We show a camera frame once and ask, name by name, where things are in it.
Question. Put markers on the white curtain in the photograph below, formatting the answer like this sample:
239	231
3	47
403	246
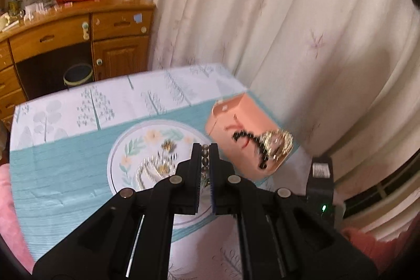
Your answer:
341	75

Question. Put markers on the pink plastic tray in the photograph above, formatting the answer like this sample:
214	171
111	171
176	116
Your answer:
248	137

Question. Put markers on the pink quilt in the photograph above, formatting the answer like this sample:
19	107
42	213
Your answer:
10	228

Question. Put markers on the dark waste bin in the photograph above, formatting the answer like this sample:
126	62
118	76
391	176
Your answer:
78	75

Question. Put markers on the tree pattern tablecloth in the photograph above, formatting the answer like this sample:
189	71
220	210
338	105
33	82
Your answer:
73	150

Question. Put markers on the wooden desk with drawers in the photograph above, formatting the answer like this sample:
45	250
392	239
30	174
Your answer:
111	35

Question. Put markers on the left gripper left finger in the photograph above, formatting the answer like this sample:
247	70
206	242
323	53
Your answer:
129	237

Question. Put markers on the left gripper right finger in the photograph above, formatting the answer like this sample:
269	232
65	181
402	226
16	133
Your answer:
280	237

